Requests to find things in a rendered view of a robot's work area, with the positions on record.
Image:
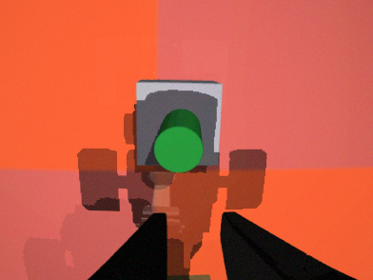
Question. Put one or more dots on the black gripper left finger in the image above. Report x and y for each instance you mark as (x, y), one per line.
(142, 257)

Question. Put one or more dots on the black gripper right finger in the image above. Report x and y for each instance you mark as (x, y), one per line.
(253, 253)

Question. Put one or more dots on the green cylinder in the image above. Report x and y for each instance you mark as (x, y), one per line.
(179, 145)

